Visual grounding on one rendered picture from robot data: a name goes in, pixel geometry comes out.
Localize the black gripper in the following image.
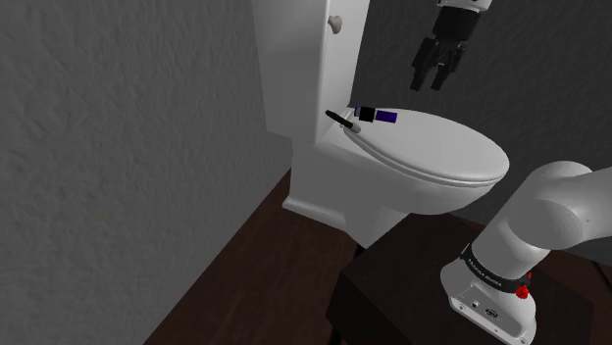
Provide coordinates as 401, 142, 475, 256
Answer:
409, 6, 483, 92

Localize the purple and black tube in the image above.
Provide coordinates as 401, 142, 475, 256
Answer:
353, 106, 399, 124

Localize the white toilet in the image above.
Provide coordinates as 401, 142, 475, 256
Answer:
250, 0, 511, 250

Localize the black pen with grey cap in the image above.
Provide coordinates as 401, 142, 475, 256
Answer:
325, 109, 363, 134

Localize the dark robot stand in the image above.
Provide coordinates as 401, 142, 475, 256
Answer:
325, 212, 612, 345

